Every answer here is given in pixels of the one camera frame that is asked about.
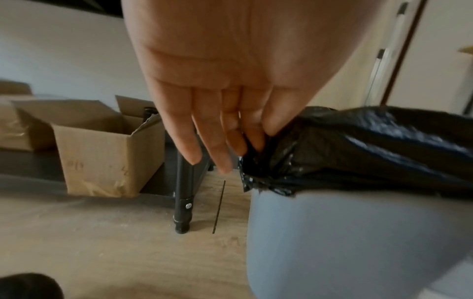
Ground person's left hand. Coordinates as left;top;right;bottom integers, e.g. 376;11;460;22
121;0;385;175

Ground black plastic trash bag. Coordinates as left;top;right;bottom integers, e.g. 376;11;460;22
237;105;473;200

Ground black metal table leg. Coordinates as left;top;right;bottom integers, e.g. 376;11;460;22
173;107;216;235

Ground white mop pole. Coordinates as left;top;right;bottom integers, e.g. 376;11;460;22
364;1;411;106

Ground open cardboard box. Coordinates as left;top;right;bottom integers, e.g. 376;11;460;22
11;95;166;199

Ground grey trash bin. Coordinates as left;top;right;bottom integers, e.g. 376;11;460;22
245;187;473;299

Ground taped cardboard box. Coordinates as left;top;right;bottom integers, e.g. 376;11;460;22
0;80;57;153

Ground black shoe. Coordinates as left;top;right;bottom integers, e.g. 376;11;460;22
0;272;65;299

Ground dark brown door frame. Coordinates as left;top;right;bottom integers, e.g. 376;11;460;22
380;0;439;107

